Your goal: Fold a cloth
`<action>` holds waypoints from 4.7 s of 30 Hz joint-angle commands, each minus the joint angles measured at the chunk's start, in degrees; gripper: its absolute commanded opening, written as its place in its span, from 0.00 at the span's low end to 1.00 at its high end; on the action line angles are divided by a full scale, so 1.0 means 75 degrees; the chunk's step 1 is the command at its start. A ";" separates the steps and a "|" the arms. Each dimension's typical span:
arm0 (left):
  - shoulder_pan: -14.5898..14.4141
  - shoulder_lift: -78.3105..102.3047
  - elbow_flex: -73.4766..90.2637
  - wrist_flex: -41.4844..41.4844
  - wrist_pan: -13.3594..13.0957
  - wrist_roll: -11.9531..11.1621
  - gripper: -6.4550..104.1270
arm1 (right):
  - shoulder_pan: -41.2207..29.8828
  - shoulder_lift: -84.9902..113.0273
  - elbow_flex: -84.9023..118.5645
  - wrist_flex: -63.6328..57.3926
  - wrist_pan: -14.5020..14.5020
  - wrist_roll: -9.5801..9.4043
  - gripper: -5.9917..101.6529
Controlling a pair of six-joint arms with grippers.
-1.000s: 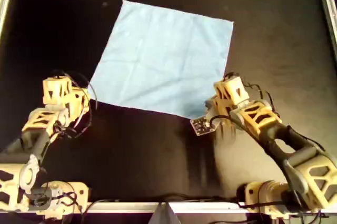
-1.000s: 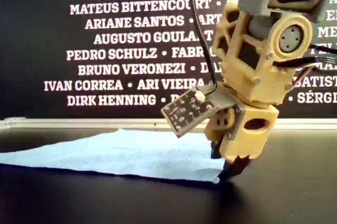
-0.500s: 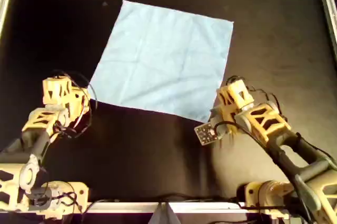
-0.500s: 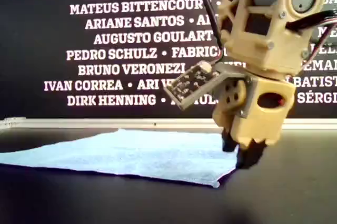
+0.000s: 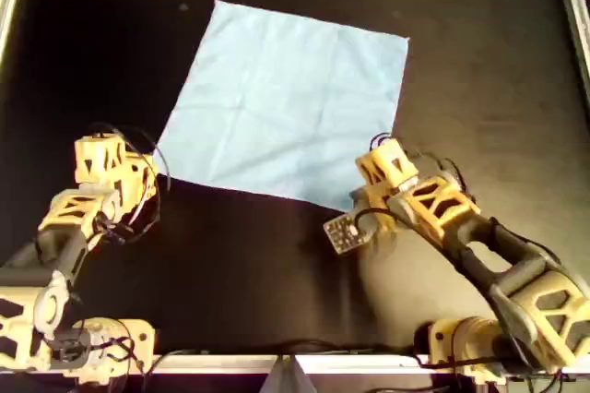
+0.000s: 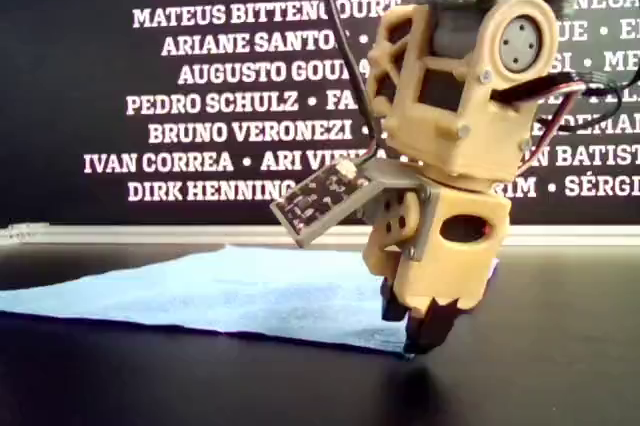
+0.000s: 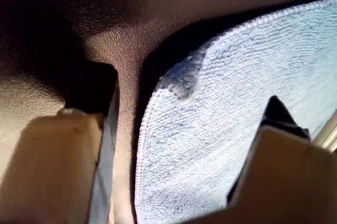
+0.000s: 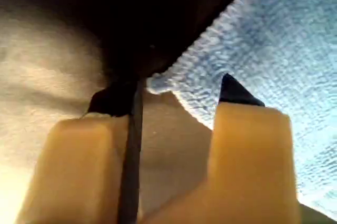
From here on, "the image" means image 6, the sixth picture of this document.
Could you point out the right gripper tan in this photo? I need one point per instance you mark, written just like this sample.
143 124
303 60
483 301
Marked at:
480 251

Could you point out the light blue microfibre cloth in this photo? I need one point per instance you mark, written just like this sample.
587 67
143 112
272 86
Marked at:
225 291

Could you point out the tan lattice right robot arm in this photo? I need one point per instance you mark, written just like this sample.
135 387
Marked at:
450 71

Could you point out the black banner with white names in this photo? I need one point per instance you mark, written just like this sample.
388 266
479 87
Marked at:
225 71

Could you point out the right wrist camera circuit board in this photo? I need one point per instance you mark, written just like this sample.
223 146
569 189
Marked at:
320 201

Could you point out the aluminium table frame rail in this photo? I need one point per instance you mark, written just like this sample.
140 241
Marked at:
25 231
150 235

